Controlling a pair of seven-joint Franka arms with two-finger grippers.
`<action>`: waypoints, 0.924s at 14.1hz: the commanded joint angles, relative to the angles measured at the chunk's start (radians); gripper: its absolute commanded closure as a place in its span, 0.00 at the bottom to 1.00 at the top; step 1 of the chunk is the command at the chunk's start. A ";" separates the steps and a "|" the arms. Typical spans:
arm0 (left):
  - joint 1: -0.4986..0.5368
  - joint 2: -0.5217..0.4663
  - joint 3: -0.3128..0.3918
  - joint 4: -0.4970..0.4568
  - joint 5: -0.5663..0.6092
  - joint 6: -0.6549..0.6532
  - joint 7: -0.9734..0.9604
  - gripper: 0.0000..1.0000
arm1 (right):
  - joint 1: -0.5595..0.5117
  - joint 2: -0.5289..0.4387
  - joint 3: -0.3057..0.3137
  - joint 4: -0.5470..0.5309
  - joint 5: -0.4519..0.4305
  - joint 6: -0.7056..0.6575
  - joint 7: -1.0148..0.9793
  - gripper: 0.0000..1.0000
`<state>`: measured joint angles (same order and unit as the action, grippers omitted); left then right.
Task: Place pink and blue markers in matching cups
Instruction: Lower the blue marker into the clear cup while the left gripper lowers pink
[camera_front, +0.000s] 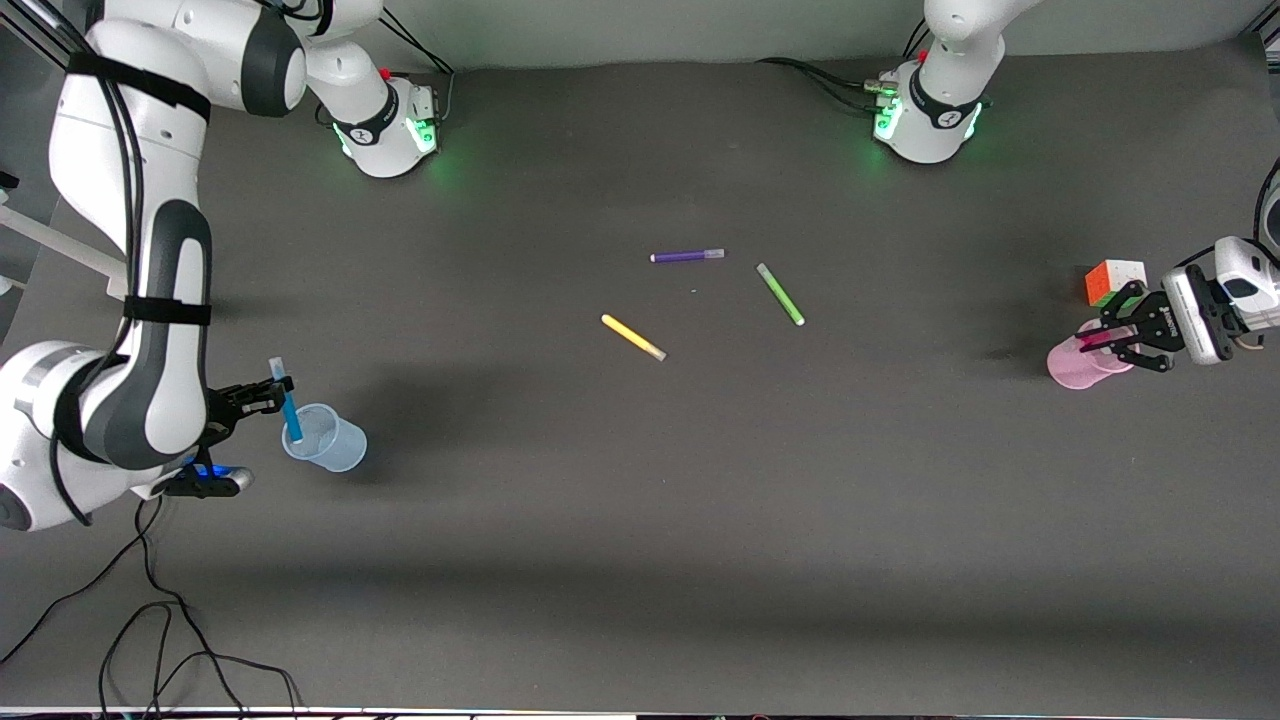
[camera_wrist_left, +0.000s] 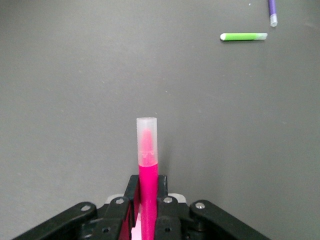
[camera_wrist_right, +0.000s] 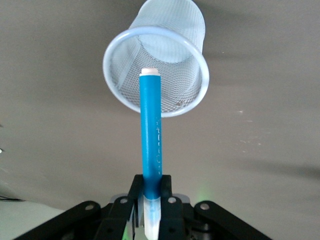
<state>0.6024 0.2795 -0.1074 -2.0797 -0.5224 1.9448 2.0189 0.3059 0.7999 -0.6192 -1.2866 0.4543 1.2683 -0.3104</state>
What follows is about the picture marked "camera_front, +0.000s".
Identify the blue marker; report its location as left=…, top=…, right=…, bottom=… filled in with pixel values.
left=268, top=357, right=304, bottom=444

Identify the colourful puzzle cube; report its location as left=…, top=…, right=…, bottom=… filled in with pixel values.
left=1085, top=259, right=1148, bottom=309

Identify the translucent pink plastic cup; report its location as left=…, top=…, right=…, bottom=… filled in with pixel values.
left=1047, top=318, right=1141, bottom=390

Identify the translucent blue plastic cup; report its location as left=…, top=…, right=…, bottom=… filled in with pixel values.
left=281, top=403, right=368, bottom=473

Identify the white desk stand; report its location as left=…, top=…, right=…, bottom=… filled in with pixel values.
left=0, top=190, right=131, bottom=301

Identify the green marker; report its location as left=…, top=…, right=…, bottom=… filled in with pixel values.
left=756, top=263, right=806, bottom=327

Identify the yellow marker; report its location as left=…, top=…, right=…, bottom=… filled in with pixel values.
left=601, top=314, right=667, bottom=362

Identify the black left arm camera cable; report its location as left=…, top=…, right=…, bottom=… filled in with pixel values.
left=1180, top=155, right=1280, bottom=269

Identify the loose black cable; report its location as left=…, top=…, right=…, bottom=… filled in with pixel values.
left=0, top=497, right=301, bottom=716

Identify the black right arm base cable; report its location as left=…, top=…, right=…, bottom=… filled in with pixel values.
left=378, top=8, right=456, bottom=126

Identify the black arm base cable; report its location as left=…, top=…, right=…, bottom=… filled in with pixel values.
left=378, top=8, right=456, bottom=126
left=755, top=57, right=886, bottom=116

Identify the black left arm base cable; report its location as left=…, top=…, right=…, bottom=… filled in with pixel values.
left=755, top=57, right=886, bottom=116

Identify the black metal frame rail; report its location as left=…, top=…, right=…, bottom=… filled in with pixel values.
left=0, top=0, right=76, bottom=71

